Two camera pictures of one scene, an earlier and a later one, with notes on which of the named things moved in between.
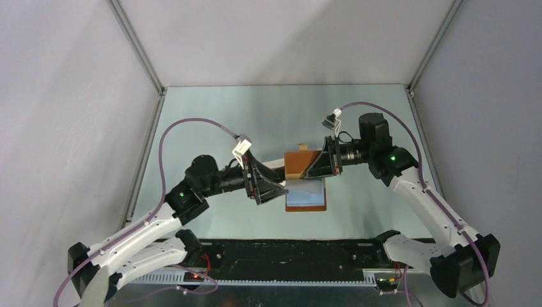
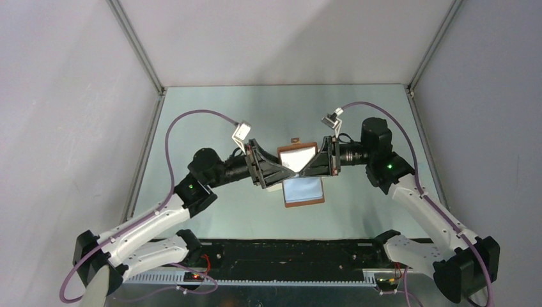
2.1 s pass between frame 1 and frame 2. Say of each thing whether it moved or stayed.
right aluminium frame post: stayed
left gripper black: moved
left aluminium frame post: stayed
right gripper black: stayed
